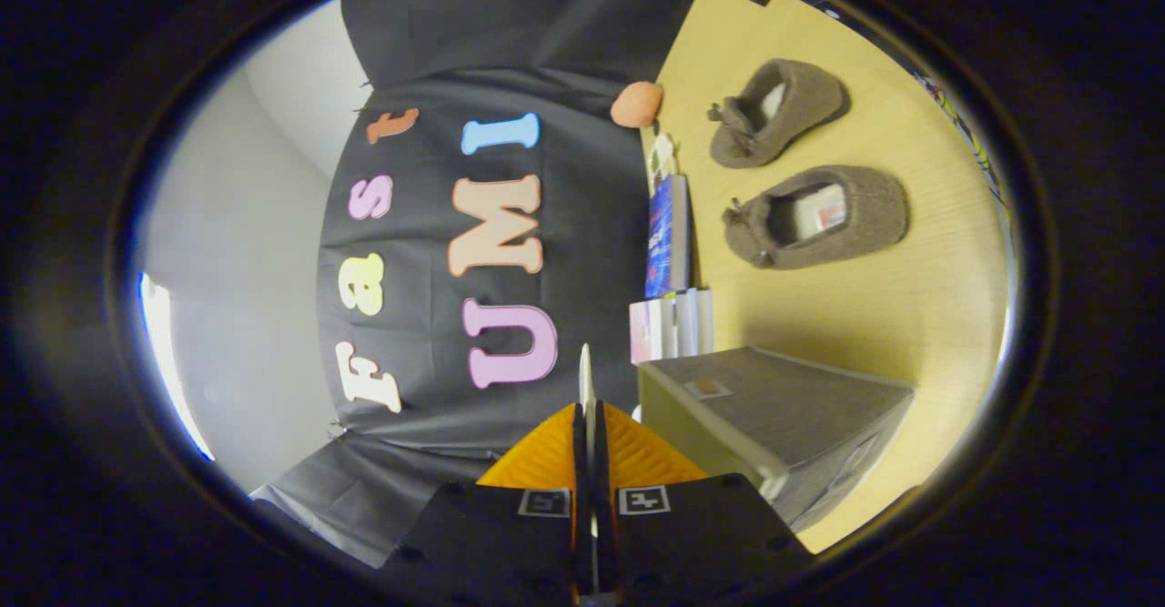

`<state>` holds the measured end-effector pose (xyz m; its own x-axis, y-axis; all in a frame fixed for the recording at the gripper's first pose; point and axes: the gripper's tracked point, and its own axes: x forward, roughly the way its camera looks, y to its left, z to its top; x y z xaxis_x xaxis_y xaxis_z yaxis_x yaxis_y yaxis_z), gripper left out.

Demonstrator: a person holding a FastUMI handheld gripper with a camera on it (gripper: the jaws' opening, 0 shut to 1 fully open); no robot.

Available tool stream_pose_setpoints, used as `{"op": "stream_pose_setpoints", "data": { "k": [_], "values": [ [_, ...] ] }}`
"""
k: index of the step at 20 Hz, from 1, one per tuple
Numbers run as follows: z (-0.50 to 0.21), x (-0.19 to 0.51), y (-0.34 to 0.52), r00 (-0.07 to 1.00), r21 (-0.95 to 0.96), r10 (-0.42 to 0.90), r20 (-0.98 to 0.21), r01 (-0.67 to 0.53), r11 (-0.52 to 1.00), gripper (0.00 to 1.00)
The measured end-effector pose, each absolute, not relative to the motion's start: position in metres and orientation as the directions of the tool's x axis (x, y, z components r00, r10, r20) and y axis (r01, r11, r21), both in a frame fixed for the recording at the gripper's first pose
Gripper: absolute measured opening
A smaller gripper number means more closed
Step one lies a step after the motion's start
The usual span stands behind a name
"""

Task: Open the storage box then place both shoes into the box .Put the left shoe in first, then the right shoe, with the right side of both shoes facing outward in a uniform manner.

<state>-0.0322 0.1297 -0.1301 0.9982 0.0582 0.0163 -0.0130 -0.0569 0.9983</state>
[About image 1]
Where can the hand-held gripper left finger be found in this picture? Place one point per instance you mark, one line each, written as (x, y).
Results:
(510, 543)

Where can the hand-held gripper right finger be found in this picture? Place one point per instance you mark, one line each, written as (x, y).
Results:
(692, 539)

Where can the grey fabric storage box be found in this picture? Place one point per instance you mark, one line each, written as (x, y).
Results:
(783, 407)

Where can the brown fuzzy shoe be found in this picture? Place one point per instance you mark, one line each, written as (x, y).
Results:
(865, 211)
(810, 97)

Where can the pink book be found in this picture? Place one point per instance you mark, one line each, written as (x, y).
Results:
(641, 334)

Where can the white book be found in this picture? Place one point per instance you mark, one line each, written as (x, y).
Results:
(663, 327)
(705, 319)
(686, 321)

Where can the blue book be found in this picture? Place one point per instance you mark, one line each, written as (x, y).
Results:
(666, 238)

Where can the black backdrop cloth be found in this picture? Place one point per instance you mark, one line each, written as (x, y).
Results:
(582, 225)

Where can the printed snack packet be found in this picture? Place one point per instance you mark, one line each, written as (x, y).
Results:
(662, 154)

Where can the orange fuzzy toy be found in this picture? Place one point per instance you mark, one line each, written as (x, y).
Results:
(637, 104)

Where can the colourful printed sheet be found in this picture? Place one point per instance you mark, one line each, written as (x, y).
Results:
(967, 134)

